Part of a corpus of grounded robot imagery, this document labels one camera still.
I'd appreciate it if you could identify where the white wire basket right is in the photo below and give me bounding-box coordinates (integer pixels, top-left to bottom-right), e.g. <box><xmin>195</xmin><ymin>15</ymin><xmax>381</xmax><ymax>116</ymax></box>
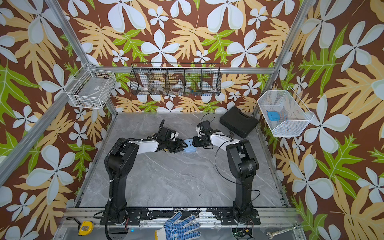
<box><xmin>257</xmin><ymin>87</ymin><xmax>314</xmax><ymax>138</ymax></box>

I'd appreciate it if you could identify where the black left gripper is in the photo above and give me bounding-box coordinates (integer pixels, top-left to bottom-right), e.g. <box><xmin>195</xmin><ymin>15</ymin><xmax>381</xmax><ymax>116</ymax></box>
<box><xmin>165</xmin><ymin>138</ymin><xmax>189</xmax><ymax>153</ymax></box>

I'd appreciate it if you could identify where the white wire basket left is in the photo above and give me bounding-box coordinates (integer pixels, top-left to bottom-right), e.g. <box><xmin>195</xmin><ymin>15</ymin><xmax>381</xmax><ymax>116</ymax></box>
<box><xmin>66</xmin><ymin>64</ymin><xmax>117</xmax><ymax>110</ymax></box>

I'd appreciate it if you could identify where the black mounting rail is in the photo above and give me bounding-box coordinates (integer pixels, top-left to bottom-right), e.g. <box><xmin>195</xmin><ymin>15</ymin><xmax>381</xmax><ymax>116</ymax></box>
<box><xmin>99</xmin><ymin>206</ymin><xmax>261</xmax><ymax>226</ymax></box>

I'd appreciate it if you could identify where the blue dotted work glove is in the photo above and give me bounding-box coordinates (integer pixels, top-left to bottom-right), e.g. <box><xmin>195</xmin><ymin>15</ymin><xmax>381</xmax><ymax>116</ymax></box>
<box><xmin>155</xmin><ymin>212</ymin><xmax>201</xmax><ymax>240</ymax></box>

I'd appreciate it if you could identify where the black wire basket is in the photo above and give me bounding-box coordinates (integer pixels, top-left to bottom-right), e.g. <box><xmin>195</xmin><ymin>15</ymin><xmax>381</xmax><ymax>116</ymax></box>
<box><xmin>129</xmin><ymin>62</ymin><xmax>222</xmax><ymax>96</ymax></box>

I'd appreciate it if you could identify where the blue object in basket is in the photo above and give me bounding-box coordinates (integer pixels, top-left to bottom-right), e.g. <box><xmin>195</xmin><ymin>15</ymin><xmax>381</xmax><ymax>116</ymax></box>
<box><xmin>267</xmin><ymin>111</ymin><xmax>281</xmax><ymax>122</ymax></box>

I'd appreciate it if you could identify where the yellow tape measure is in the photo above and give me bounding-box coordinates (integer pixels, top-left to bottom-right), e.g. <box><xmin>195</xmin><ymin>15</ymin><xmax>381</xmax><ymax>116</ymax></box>
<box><xmin>78</xmin><ymin>221</ymin><xmax>94</xmax><ymax>236</ymax></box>

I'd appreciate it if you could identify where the silver spanner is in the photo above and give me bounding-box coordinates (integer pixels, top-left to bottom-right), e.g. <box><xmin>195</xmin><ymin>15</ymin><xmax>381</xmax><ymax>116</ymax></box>
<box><xmin>266</xmin><ymin>225</ymin><xmax>301</xmax><ymax>240</ymax></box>

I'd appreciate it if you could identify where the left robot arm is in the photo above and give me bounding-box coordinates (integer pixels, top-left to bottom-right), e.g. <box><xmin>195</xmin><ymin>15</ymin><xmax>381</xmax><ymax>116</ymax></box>
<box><xmin>101</xmin><ymin>129</ymin><xmax>188</xmax><ymax>226</ymax></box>

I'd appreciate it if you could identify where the white wire basket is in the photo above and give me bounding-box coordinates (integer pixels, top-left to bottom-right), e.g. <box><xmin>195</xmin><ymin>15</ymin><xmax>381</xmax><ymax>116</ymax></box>
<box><xmin>257</xmin><ymin>87</ymin><xmax>314</xmax><ymax>138</ymax></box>
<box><xmin>66</xmin><ymin>64</ymin><xmax>117</xmax><ymax>110</ymax></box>

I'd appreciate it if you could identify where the black plastic tool case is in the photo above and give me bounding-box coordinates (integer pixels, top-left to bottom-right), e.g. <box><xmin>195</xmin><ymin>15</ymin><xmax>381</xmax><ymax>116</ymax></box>
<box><xmin>220</xmin><ymin>107</ymin><xmax>259</xmax><ymax>139</ymax></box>

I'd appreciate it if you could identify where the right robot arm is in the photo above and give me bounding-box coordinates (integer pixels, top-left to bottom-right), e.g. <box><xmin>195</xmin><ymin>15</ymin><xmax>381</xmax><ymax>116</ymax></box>
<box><xmin>193</xmin><ymin>121</ymin><xmax>259</xmax><ymax>223</ymax></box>

